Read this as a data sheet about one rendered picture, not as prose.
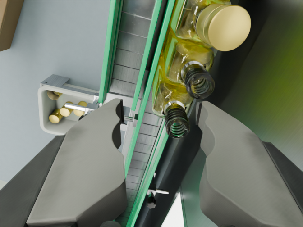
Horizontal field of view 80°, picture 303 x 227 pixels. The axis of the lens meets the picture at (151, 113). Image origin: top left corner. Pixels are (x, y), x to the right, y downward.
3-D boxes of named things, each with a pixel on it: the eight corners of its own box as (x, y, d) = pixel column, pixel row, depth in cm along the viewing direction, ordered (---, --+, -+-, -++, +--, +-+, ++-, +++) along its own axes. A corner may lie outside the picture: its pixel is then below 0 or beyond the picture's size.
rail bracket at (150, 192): (165, 176, 65) (167, 212, 54) (146, 172, 65) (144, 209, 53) (168, 168, 63) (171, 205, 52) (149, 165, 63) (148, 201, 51)
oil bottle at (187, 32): (190, 31, 40) (219, 54, 22) (165, 24, 40) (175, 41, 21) (200, 2, 37) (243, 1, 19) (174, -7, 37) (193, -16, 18)
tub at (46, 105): (112, 130, 70) (107, 145, 63) (52, 117, 68) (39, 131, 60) (119, 90, 62) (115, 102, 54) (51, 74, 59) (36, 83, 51)
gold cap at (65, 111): (65, 109, 64) (59, 115, 60) (64, 100, 62) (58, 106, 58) (75, 111, 64) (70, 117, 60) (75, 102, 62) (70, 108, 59)
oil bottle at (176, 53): (183, 57, 43) (204, 97, 25) (160, 51, 43) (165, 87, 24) (192, 32, 40) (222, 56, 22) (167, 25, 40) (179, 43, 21)
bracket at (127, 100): (134, 98, 56) (131, 110, 50) (103, 91, 55) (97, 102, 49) (136, 88, 55) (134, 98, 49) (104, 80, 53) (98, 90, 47)
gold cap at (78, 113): (77, 108, 64) (72, 115, 60) (78, 100, 62) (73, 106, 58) (87, 111, 64) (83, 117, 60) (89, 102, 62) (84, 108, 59)
